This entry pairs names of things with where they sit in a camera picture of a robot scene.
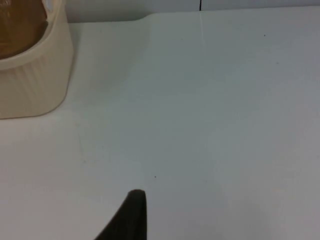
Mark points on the cream box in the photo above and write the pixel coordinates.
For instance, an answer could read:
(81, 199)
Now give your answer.
(37, 82)

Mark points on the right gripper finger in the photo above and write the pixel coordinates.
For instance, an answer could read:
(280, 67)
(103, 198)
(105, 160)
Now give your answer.
(130, 220)

